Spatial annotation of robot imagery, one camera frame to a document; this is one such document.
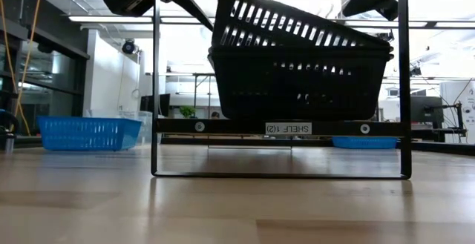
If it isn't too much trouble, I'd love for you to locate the black stand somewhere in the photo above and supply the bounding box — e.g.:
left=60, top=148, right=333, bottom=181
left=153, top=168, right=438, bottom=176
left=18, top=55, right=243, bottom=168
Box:
left=424, top=101, right=468, bottom=143

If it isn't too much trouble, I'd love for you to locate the green potted plant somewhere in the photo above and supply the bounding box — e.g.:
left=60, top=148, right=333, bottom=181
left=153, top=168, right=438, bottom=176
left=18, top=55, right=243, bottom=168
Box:
left=178, top=105, right=197, bottom=120

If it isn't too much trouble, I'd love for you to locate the silver metal cylinder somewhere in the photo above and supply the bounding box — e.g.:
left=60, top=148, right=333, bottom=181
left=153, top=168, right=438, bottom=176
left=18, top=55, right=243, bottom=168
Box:
left=3, top=132, right=16, bottom=155

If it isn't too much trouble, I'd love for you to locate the yellow cable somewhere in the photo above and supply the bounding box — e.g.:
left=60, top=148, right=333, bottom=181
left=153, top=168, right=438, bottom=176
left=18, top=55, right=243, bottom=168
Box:
left=0, top=0, right=45, bottom=136

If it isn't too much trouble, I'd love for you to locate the black computer monitor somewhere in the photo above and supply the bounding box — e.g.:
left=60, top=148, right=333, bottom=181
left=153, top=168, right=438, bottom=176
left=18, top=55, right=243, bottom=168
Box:
left=410, top=95, right=445, bottom=130
left=140, top=93, right=171, bottom=119

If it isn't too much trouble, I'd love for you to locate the blue plastic basket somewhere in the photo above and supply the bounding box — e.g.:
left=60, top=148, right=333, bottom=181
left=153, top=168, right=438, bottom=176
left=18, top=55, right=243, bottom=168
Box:
left=332, top=136, right=399, bottom=150
left=36, top=116, right=143, bottom=153

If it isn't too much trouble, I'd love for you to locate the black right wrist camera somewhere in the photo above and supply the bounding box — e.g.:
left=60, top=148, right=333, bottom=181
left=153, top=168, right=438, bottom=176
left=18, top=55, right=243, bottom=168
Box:
left=381, top=0, right=400, bottom=22

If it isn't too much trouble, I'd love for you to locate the black ceiling spotlight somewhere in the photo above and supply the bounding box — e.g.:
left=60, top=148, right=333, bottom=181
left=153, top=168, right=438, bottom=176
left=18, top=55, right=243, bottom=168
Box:
left=121, top=39, right=137, bottom=56

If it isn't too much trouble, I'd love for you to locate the clear plastic basket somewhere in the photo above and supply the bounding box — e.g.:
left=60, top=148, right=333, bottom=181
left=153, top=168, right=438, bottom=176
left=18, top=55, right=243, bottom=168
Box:
left=117, top=109, right=154, bottom=145

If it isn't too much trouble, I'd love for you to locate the black metal frame shelf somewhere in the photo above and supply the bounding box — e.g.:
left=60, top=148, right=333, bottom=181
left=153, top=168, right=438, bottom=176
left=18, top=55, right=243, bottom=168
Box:
left=151, top=0, right=413, bottom=180

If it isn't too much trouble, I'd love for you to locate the white poster board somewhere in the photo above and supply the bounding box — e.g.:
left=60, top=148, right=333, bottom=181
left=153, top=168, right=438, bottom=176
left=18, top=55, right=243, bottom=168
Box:
left=439, top=80, right=475, bottom=145

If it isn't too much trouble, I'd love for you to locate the white shelf label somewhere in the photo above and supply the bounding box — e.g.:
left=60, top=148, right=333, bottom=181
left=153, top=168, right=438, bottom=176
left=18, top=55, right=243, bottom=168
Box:
left=264, top=122, right=313, bottom=136

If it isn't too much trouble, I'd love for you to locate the black table frame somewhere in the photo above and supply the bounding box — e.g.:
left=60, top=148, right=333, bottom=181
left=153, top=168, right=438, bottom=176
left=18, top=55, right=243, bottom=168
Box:
left=13, top=135, right=475, bottom=156

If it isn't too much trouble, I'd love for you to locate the long ceiling light strip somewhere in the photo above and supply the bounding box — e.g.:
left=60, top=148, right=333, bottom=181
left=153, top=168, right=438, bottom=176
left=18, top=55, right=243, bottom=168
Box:
left=68, top=15, right=475, bottom=29

